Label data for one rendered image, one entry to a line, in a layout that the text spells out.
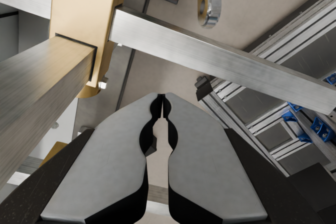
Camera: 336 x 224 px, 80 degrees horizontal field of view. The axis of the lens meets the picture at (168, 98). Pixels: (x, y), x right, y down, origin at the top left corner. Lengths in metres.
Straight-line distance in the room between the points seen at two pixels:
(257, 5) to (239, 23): 0.11
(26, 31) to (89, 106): 0.20
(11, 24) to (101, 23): 0.34
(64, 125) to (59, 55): 0.45
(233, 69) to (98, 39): 0.14
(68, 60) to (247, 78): 0.17
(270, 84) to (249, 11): 0.90
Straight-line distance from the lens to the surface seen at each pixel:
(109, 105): 0.43
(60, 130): 0.63
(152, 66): 1.13
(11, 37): 0.52
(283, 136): 1.27
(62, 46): 0.19
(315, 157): 1.48
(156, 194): 0.36
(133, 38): 0.20
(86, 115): 0.46
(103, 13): 0.20
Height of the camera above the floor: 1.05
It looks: 60 degrees down
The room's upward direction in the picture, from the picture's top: 180 degrees counter-clockwise
